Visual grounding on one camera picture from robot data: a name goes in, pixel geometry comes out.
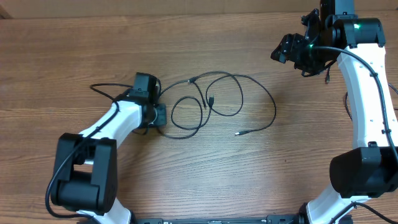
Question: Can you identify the black USB cable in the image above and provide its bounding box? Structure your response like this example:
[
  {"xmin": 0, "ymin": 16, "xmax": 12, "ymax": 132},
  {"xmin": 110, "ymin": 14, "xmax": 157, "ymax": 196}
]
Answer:
[
  {"xmin": 325, "ymin": 67, "xmax": 398, "ymax": 122},
  {"xmin": 205, "ymin": 73, "xmax": 277, "ymax": 137},
  {"xmin": 157, "ymin": 70, "xmax": 244, "ymax": 140}
]

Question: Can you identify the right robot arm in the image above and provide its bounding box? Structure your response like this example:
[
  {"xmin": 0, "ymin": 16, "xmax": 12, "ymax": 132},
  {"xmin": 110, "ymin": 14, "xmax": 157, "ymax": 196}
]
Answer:
[{"xmin": 266, "ymin": 0, "xmax": 397, "ymax": 223}]

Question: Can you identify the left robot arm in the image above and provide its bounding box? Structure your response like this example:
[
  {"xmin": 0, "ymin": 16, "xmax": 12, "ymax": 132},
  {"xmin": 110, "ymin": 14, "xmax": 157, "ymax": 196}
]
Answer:
[{"xmin": 45, "ymin": 72, "xmax": 166, "ymax": 223}]

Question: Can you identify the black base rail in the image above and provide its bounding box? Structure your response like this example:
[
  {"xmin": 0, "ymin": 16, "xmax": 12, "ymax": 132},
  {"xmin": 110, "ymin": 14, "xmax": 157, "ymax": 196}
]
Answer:
[{"xmin": 129, "ymin": 215, "xmax": 308, "ymax": 224}]

